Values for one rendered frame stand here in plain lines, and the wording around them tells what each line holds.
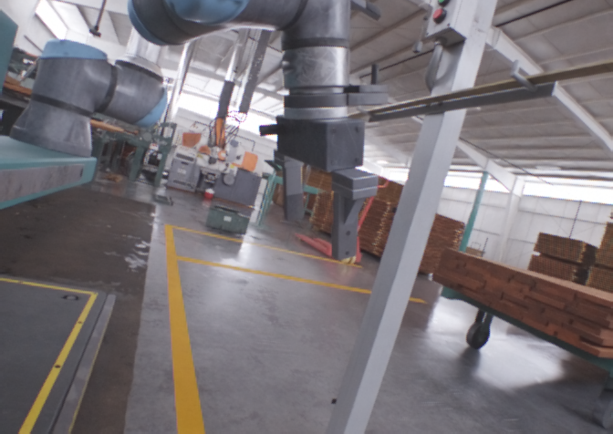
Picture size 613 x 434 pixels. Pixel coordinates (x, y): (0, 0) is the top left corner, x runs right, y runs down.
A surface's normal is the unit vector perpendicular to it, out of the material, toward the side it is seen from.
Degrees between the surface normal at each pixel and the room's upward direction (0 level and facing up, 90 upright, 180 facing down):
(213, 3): 135
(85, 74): 90
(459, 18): 90
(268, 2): 124
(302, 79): 112
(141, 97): 92
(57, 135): 72
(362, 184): 97
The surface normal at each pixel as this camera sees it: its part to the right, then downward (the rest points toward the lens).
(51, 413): 0.28, -0.96
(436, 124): -0.89, -0.24
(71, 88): 0.68, 0.23
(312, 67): -0.13, 0.34
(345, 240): 0.42, 0.29
